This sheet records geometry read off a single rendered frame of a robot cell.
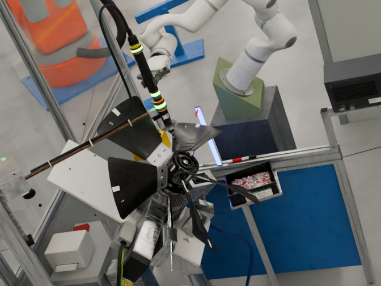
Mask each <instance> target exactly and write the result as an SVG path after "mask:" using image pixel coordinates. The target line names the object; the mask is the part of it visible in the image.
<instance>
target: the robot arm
mask: <svg viewBox="0 0 381 286"><path fill-rule="evenodd" d="M227 1H228V0H196V1H195V3H194V4H193V5H191V7H190V8H189V9H187V11H186V12H184V13H182V14H164V15H161V16H158V17H157V18H155V19H154V20H153V21H151V22H150V23H149V24H148V25H147V26H146V27H145V28H144V30H143V31H142V32H141V33H140V36H139V39H140V41H142V42H143V43H144V45H145V46H147V47H148V48H149V50H151V54H150V57H149V59H148V60H147V63H148V65H149V68H150V70H151V73H152V75H153V78H152V80H153V83H154V86H157V84H158V82H159V80H161V79H162V78H165V77H167V76H168V74H169V73H170V62H171V60H172V56H173V54H174V52H175V50H176V47H177V39H176V37H174V35H172V34H170V33H163V34H161V33H160V32H159V30H160V29H161V28H162V27H164V26H167V25H174V26H178V27H181V28H183V29H185V30H186V31H188V32H190V33H195V32H197V31H198V30H199V29H200V28H201V27H202V26H203V25H204V24H205V23H206V22H207V21H208V20H209V19H210V18H211V17H212V16H213V15H214V14H215V13H216V12H217V11H218V10H219V9H220V8H221V7H222V6H223V5H224V4H225V3H226V2H227ZM241 1H243V2H245V3H246V4H248V5H250V6H252V7H253V9H254V11H255V14H254V20H255V22H256V24H257V25H258V26H259V27H260V29H261V30H262V31H263V32H264V33H265V34H266V35H267V37H268V38H269V40H268V41H266V40H264V39H262V38H259V37H253V38H252V39H251V40H250V41H249V42H248V43H247V45H246V46H245V47H244V49H243V50H242V52H241V54H240V55H239V57H238V58H237V59H236V61H235V62H234V64H233V66H232V67H231V68H224V69H222V70H221V71H220V72H219V79H220V81H221V83H222V84H223V85H224V87H225V88H227V89H228V90H230V91H231V92H233V93H234V94H236V95H239V96H250V95H251V94H252V93H253V86H252V84H251V82H252V81H253V79H254V77H255V76H256V75H257V73H258V72H259V71H260V69H261V68H262V66H263V65H264V64H265V62H266V61H267V59H268V58H269V56H270V55H271V54H272V53H274V52H275V51H279V50H282V49H286V48H290V47H292V46H293V45H294V44H295V42H296V40H297V37H298V32H297V30H296V28H295V27H294V25H293V24H292V23H291V22H290V21H289V20H288V18H287V17H285V16H284V14H283V13H282V12H281V11H280V10H279V9H278V6H277V2H276V1H277V0H241ZM137 79H141V85H142V86H143V87H144V89H145V88H146V87H147V86H146V84H145V82H144V80H143V77H142V74H141V73H140V74H138V75H137Z"/></svg>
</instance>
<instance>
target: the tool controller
mask: <svg viewBox="0 0 381 286"><path fill-rule="evenodd" d="M323 70H324V86H325V88H326V91H327V94H328V97H329V100H330V103H331V106H332V109H333V112H334V113H336V112H344V111H348V110H355V109H359V108H365V107H372V106H378V105H381V53H379V54H374V55H369V56H364V57H358V58H353V59H349V60H344V61H338V62H333V63H329V64H324V65H323Z"/></svg>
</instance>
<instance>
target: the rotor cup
mask: <svg viewBox="0 0 381 286"><path fill-rule="evenodd" d="M184 160H187V161H188V164H185V163H184ZM165 164H167V187H165V188H162V190H163V191H164V192H166V193H168V194H170V195H174V196H180V195H182V193H181V192H182V191H183V187H182V183H181V180H183V181H184V184H185V186H186V187H188V183H189V182H190V181H191V179H192V178H193V177H194V176H195V175H196V174H197V172H198V170H199V164H198V161H197V160H196V158H195V157H194V156H193V155H192V154H191V153H189V152H188V151H185V150H176V151H175V152H173V153H172V155H171V156H170V157H169V159H168V160H167V161H166V163H165ZM165 164H163V165H165ZM174 165H175V168H174V169H173V170H172V171H171V169H172V168H173V166H174ZM190 175H191V176H190ZM189 176H190V178H189V179H188V180H186V179H187V178H188V177H189Z"/></svg>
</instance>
